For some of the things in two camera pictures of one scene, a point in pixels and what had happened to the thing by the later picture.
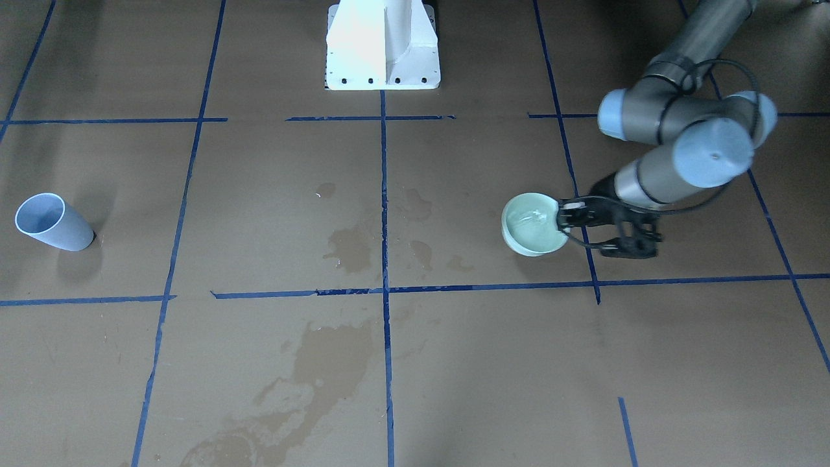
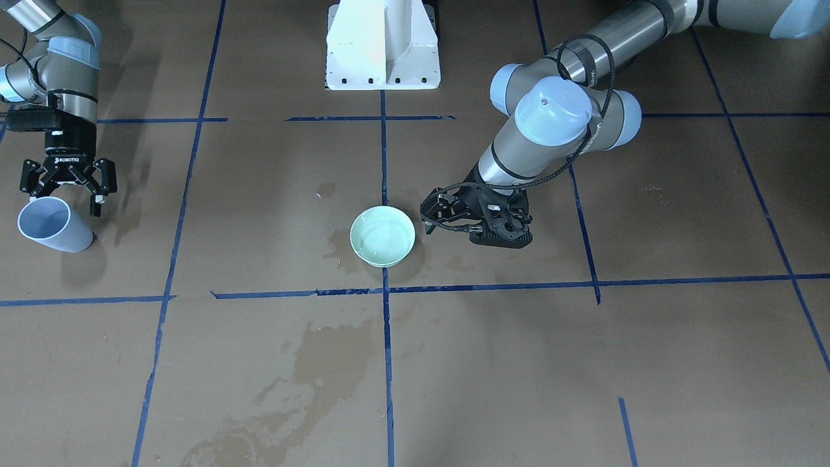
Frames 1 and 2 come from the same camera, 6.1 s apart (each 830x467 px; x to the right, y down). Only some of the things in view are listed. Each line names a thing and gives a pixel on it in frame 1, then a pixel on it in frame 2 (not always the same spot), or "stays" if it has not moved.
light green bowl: x=530 y=224 to x=382 y=236
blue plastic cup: x=46 y=216 stays
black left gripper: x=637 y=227 to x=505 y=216
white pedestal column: x=375 y=45 stays
